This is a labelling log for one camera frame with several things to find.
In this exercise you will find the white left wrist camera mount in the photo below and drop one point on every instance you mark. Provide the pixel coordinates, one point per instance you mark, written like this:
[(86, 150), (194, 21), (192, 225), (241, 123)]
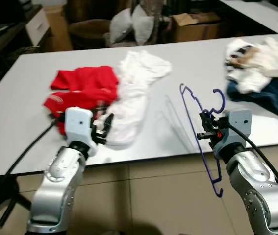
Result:
[(77, 125)]

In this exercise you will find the white shirt plaid trim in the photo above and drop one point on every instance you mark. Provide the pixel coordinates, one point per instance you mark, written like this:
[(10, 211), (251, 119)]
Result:
[(271, 58)]

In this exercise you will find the red shirt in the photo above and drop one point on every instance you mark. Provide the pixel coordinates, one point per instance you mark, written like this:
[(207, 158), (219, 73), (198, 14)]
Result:
[(80, 85)]

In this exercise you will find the blue denim jeans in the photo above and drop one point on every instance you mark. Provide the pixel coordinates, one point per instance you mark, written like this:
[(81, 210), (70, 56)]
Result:
[(276, 98)]

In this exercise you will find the purple plastic hanger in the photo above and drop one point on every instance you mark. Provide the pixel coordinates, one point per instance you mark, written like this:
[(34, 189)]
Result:
[(224, 101)]

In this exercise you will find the white desk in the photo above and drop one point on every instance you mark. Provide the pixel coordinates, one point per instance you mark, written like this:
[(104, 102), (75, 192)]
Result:
[(256, 10)]

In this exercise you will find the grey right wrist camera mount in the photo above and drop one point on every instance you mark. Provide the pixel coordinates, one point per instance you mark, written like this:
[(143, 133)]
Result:
[(239, 120)]

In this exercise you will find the plain white shirt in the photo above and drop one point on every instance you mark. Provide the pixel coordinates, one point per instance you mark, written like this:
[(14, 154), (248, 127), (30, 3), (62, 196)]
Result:
[(134, 88)]

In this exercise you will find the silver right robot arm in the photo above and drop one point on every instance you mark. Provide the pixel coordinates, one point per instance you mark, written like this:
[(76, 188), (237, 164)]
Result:
[(261, 191)]

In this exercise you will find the white board panel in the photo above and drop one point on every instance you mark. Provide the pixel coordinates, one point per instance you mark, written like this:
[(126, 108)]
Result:
[(37, 27)]

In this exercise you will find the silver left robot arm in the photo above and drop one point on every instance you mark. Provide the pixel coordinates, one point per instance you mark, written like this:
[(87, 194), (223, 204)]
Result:
[(55, 186)]

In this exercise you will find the grey cushion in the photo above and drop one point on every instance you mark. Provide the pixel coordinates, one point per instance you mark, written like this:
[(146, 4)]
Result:
[(142, 19), (121, 27)]

